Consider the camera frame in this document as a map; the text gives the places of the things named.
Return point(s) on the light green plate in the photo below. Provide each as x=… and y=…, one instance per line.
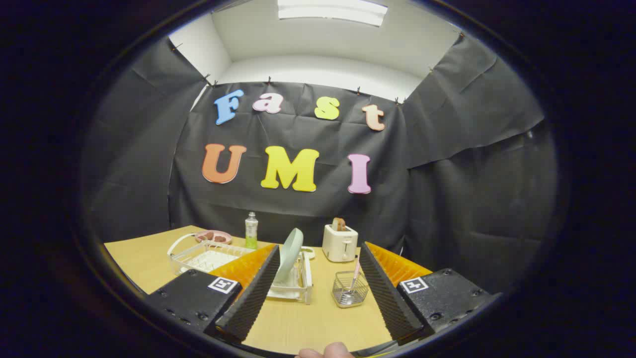
x=290, y=253

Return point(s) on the pink plate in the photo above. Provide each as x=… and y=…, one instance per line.
x=221, y=233

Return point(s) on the white toaster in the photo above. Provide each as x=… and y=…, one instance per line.
x=340, y=243

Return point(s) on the ceiling light panel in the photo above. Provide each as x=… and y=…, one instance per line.
x=332, y=11

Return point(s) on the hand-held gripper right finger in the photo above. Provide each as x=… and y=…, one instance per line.
x=382, y=288

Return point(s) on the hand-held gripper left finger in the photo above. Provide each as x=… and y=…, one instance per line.
x=258, y=288

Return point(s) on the clear bottle with green liquid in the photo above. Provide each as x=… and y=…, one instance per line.
x=251, y=231

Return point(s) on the brown toast slice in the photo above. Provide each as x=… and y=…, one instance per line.
x=339, y=224

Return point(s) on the white divided tray with beans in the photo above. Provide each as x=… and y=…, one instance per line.
x=309, y=252

